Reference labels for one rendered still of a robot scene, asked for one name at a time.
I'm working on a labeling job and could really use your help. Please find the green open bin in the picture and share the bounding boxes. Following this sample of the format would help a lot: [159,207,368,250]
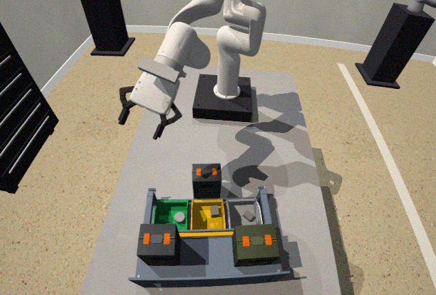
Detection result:
[153,200,189,230]

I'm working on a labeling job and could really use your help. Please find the olive green case with orange latches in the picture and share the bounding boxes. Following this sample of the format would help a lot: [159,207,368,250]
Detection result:
[232,224,280,267]

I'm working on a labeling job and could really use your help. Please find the yellow flat bar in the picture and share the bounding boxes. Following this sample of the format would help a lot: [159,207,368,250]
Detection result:
[179,232,233,238]

